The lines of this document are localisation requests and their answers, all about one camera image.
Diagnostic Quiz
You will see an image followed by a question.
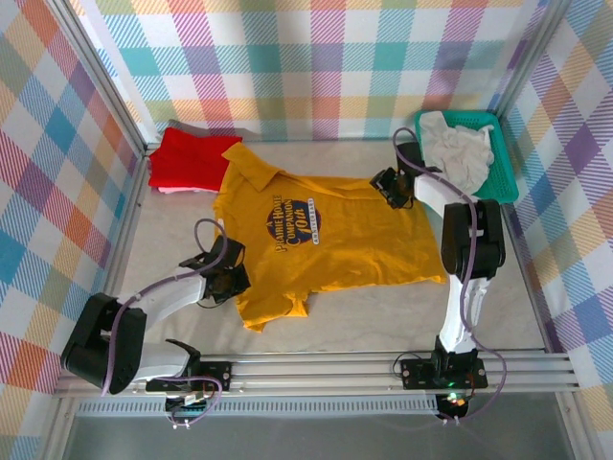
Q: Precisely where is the teal plastic basket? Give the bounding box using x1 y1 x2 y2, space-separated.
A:
412 109 521 201

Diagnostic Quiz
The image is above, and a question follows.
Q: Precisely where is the right controller board green light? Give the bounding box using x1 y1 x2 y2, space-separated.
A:
438 390 473 426

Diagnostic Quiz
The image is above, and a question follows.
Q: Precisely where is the yellow printed t-shirt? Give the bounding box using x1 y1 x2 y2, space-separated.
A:
212 143 447 333

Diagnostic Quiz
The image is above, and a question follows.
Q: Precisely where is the grey slotted cable duct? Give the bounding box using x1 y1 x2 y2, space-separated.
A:
76 401 442 416

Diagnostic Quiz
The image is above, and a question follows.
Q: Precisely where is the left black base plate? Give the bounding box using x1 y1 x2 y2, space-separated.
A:
145 359 234 395

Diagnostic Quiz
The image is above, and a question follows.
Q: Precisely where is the left controller board with wires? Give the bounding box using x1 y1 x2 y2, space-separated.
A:
165 390 216 428

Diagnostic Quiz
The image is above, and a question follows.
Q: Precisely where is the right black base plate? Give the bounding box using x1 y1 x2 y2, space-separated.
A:
399 353 489 390

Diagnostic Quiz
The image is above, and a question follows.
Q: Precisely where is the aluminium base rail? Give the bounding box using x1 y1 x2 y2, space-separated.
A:
51 350 577 400

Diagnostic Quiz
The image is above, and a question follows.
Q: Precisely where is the crumpled white t-shirt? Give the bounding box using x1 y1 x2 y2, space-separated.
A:
423 110 497 196

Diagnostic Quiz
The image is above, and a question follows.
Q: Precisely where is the pink folded t-shirt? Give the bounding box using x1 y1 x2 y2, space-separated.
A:
151 184 202 196

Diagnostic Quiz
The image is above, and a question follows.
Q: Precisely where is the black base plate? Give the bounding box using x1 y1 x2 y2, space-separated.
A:
399 353 489 390
145 359 234 395

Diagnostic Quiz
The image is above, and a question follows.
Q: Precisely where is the aluminium frame post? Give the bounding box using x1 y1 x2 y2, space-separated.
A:
56 0 150 155
487 0 572 121

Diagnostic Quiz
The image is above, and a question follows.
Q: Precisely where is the red folded t-shirt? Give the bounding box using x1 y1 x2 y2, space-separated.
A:
147 127 244 196

